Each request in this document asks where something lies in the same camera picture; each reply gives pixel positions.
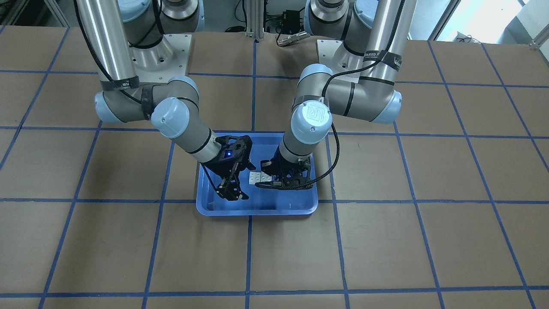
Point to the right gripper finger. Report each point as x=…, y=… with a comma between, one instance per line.
x=230, y=189
x=244, y=162

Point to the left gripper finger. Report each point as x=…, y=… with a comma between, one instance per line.
x=270, y=185
x=298, y=180

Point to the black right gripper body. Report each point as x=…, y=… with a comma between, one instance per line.
x=217, y=168

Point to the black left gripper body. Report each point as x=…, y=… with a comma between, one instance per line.
x=284, y=168

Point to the white block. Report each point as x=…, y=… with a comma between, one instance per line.
x=265, y=178
x=255, y=177

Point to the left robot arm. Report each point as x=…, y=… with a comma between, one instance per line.
x=314, y=106

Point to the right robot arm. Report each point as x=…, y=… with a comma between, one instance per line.
x=126, y=37

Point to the blue plastic tray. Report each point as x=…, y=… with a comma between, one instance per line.
x=261, y=201

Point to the silver cylinder connector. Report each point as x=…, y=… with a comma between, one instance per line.
x=291, y=39

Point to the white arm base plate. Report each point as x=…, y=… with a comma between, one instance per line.
x=364, y=70

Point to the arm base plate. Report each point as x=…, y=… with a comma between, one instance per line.
x=159, y=64

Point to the aluminium frame post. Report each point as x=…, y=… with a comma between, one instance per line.
x=254, y=11

